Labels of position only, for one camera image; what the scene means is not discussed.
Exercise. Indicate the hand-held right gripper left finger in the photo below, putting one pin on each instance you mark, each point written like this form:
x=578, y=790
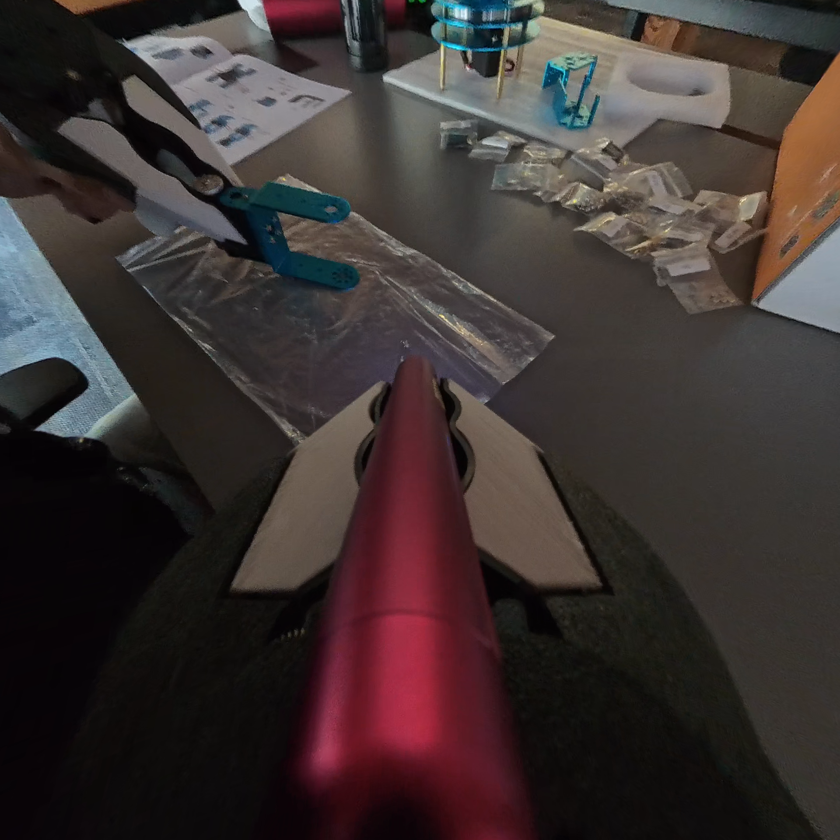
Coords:
x=302, y=512

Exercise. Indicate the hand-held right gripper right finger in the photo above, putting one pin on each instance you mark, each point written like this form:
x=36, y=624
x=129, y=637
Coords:
x=525, y=512

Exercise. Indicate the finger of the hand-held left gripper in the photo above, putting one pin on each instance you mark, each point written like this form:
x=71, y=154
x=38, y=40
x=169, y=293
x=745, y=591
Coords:
x=184, y=213
x=180, y=138

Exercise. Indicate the blue metal U bracket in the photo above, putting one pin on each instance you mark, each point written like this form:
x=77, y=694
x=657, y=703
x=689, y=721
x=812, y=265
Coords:
x=295, y=210

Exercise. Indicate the red electric screwdriver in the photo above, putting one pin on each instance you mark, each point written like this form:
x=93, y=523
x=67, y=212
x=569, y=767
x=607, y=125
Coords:
x=407, y=590

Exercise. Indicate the blue disc robot base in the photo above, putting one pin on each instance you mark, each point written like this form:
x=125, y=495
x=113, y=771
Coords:
x=485, y=33

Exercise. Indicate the person's left hand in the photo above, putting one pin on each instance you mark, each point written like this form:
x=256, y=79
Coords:
x=72, y=190

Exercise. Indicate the white instruction manual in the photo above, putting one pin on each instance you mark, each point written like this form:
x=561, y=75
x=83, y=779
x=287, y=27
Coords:
x=262, y=98

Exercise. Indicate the white plastic bag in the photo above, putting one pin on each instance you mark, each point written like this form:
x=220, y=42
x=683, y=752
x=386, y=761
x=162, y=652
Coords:
x=254, y=12

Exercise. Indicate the red cylindrical case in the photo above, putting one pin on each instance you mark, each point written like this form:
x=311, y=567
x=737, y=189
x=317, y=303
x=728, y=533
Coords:
x=308, y=14

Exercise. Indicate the large clear plastic bag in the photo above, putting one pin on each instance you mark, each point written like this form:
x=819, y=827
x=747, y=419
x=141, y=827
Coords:
x=341, y=315

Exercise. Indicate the black patterned tumbler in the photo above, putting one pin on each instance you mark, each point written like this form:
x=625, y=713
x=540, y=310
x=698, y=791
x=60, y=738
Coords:
x=365, y=36

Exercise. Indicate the black office chair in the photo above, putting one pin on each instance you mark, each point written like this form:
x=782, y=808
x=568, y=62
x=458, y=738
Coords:
x=72, y=623
x=43, y=390

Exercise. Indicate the black device with green display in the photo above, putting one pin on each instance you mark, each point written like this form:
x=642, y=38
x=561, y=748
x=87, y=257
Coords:
x=417, y=13

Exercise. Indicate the pile of small hardware bags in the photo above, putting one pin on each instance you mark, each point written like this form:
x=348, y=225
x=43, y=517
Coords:
x=630, y=203

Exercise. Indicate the white foam sheet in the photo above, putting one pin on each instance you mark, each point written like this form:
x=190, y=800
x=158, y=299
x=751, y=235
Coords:
x=577, y=115

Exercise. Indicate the orange cardboard box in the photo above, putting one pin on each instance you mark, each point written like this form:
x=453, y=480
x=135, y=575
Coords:
x=804, y=197

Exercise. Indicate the white foam insert with hole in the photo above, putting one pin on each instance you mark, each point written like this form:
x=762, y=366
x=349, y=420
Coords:
x=695, y=98

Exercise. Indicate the blue metal bracket assembly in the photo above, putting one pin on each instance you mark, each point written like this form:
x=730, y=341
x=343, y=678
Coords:
x=568, y=85

